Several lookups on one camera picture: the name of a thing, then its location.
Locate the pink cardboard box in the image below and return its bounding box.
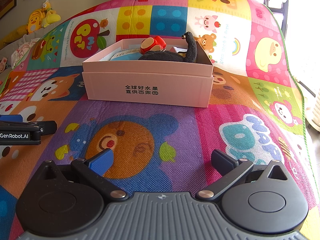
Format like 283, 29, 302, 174
82, 38, 213, 108

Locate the yellow duck plush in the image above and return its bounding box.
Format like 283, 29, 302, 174
26, 9, 46, 34

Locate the blue tissue pack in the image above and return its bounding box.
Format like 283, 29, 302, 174
110, 49, 142, 61

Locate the pink plush on sofa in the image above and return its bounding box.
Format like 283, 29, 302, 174
0, 57, 8, 73

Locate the red hooded doll figure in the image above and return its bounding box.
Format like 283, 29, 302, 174
140, 36, 167, 55

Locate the grey sofa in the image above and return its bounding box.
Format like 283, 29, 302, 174
0, 22, 61, 63

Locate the colourful cartoon play mat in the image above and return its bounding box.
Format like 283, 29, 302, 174
1, 0, 319, 239

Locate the yellow green plush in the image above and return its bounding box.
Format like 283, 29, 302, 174
41, 0, 61, 28

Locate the white pink crumpled cloth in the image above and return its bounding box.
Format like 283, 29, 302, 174
10, 38, 40, 69

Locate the black plush toy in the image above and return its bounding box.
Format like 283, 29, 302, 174
139, 31, 197, 63

